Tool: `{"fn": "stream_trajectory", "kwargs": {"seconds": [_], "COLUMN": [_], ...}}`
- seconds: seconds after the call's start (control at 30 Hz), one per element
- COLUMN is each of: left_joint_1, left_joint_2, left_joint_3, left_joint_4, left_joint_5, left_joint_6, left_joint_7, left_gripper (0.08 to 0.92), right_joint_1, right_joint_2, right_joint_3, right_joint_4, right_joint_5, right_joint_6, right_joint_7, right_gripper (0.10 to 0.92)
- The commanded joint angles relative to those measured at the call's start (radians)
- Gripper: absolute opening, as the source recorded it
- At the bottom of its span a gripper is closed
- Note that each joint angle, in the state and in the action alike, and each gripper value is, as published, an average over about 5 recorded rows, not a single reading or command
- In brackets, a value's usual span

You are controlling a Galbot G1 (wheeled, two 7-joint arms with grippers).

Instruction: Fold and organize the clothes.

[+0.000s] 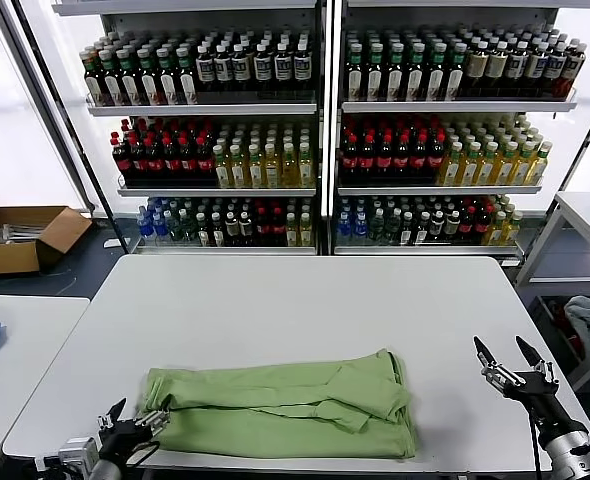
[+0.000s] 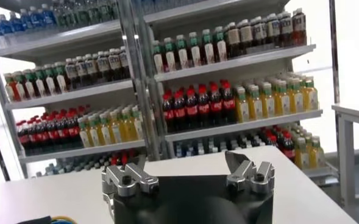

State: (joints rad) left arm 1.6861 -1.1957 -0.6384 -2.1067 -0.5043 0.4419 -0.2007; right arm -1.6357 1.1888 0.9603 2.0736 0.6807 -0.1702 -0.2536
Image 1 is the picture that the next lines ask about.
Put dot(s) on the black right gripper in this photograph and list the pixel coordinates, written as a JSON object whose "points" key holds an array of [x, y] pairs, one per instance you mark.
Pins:
{"points": [[550, 410]]}

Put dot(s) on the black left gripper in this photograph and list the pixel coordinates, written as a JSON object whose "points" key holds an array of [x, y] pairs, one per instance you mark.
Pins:
{"points": [[122, 440]]}

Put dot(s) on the light green shirt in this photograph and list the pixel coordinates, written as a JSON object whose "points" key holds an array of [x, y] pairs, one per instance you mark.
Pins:
{"points": [[275, 400]]}

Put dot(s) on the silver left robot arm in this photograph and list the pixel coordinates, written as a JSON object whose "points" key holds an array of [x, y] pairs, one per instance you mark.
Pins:
{"points": [[106, 471]]}

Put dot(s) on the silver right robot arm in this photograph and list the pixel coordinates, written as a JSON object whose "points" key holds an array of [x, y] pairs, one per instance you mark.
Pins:
{"points": [[575, 450]]}

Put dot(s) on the red crumpled cloth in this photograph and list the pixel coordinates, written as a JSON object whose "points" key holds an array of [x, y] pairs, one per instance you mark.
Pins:
{"points": [[569, 327]]}

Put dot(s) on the white side table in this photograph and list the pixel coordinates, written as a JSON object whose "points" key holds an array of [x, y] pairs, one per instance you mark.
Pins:
{"points": [[35, 360]]}

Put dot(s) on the small yellow tea bottle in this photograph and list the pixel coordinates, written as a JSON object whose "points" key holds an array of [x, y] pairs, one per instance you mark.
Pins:
{"points": [[496, 229], [511, 227], [305, 231], [291, 231]]}

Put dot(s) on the small red cap cola bottle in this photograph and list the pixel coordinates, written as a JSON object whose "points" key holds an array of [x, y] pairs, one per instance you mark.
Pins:
{"points": [[482, 226], [276, 229], [467, 227], [261, 229]]}

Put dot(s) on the white metal rack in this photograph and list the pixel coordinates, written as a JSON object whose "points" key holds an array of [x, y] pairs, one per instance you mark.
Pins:
{"points": [[565, 220]]}

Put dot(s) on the small dark white cap bottle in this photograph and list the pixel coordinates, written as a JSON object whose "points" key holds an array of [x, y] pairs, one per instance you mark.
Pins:
{"points": [[452, 228], [406, 230], [437, 228], [217, 231], [203, 231], [246, 230], [421, 230], [232, 230]]}

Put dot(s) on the small white floor item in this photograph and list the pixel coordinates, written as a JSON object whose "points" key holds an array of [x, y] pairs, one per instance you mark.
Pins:
{"points": [[111, 243]]}

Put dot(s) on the small blue water bottle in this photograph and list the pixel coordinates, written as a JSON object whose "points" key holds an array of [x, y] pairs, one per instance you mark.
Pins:
{"points": [[160, 227], [360, 227], [344, 227], [146, 227]]}

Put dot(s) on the small clear green bottle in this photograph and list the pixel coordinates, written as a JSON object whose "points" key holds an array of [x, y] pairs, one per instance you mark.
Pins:
{"points": [[188, 230], [175, 229], [376, 228]]}

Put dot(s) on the brown cardboard box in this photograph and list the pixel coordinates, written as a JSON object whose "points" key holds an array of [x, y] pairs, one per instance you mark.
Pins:
{"points": [[60, 235]]}

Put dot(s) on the metal rods bundle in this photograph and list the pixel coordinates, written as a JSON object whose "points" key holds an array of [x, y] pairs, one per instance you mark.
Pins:
{"points": [[10, 232]]}

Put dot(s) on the grey metal shelving unit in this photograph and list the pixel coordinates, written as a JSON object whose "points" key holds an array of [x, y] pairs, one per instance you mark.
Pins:
{"points": [[200, 109], [450, 106]]}

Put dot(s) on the white cap blue label bottle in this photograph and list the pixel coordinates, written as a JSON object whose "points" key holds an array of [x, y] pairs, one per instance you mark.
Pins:
{"points": [[206, 67], [536, 69], [516, 69], [242, 66], [224, 67], [282, 66], [555, 70], [302, 66], [262, 66]]}

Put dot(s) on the green cap dark bottle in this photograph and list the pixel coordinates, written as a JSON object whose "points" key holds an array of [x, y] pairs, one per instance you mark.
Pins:
{"points": [[149, 80], [456, 75], [130, 80], [396, 75], [376, 75], [168, 79], [437, 75], [93, 80], [417, 75], [356, 75], [187, 79], [111, 80]]}

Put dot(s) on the beige label dark bottle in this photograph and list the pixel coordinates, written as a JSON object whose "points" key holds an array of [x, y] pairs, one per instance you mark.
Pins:
{"points": [[496, 67], [476, 67]]}

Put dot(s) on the reddish brown tea bottle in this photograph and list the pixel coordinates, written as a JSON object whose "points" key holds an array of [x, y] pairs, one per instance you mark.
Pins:
{"points": [[573, 71]]}

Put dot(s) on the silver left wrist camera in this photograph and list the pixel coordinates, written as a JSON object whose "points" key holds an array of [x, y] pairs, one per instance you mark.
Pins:
{"points": [[77, 450]]}

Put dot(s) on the grey window frame post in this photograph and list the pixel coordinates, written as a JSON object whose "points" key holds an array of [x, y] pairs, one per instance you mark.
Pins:
{"points": [[50, 115]]}

